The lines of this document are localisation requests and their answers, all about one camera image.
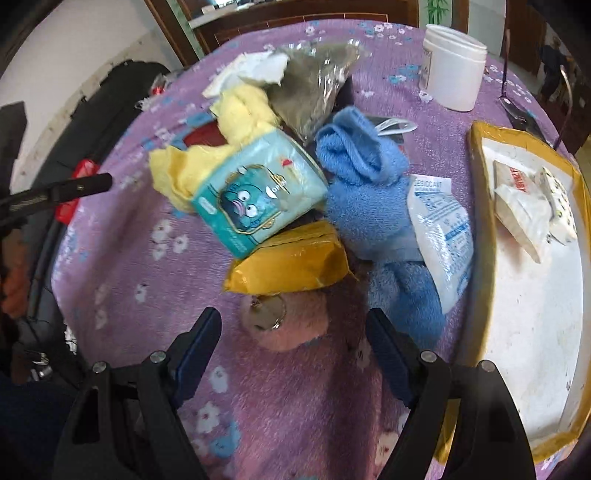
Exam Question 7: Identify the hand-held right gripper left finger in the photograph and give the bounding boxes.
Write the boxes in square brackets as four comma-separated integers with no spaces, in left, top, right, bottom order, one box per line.
[53,307,222,480]

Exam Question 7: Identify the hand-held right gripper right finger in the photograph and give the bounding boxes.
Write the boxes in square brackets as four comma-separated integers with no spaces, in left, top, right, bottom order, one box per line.
[365,308,539,480]

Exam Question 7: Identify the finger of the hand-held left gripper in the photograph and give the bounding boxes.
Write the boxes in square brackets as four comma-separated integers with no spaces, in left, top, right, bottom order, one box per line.
[0,173,114,232]

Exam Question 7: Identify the pink plush toy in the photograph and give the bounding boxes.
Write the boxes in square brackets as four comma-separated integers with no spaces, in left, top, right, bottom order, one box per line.
[240,277,370,354]

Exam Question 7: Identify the yellow cloth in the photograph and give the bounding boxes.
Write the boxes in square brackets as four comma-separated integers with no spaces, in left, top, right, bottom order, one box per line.
[148,85,278,213]

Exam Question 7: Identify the white desiccant packet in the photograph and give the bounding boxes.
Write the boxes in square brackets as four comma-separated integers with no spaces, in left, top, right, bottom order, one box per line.
[406,174,476,315]

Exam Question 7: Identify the yellow plastic packet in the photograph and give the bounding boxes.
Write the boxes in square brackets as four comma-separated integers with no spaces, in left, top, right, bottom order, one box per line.
[223,220,358,296]

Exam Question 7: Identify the yellow cardboard box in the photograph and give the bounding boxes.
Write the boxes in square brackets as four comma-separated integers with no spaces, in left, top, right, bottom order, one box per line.
[438,121,591,467]

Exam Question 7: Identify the teal wet wipes pack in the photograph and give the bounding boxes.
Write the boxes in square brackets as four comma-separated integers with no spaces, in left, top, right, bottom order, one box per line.
[191,128,329,259]

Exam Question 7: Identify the light blue towel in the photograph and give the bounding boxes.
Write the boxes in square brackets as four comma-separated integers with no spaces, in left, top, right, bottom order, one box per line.
[315,106,423,261]

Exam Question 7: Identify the white towel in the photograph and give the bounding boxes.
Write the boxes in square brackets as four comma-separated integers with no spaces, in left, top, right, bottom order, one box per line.
[202,51,289,99]

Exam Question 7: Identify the grey towel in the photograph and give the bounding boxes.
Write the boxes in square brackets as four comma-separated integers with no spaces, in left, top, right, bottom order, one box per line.
[240,39,372,141]

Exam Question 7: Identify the person's left hand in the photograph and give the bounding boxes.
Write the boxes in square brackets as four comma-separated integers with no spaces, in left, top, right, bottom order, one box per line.
[0,228,31,319]

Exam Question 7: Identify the red plastic bag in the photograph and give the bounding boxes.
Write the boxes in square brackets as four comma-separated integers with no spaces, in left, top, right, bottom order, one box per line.
[55,159,100,222]

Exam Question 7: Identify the purple floral tablecloth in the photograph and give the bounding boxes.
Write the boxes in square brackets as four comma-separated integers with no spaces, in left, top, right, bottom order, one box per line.
[48,18,583,480]

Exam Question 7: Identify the black chair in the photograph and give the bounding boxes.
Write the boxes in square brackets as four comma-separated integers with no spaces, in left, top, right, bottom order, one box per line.
[14,60,171,384]

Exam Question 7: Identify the plain white packet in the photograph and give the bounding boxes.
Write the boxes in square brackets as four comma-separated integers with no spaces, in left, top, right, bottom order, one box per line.
[494,185,555,264]

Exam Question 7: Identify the white packet red print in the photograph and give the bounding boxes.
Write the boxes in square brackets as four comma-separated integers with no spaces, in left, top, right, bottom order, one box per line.
[492,159,542,195]

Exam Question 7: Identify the spotted white pouch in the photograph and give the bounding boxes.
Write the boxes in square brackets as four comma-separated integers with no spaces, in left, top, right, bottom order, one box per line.
[536,166,579,245]

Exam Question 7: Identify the white plastic jar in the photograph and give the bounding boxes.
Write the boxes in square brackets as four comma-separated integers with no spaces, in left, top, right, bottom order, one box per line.
[418,24,489,112]

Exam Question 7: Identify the purple eyeglasses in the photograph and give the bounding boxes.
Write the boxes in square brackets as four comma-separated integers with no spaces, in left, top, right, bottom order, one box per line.
[500,28,574,151]

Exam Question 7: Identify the bamboo print panel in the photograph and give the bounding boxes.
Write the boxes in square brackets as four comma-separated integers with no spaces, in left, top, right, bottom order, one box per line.
[422,0,455,26]

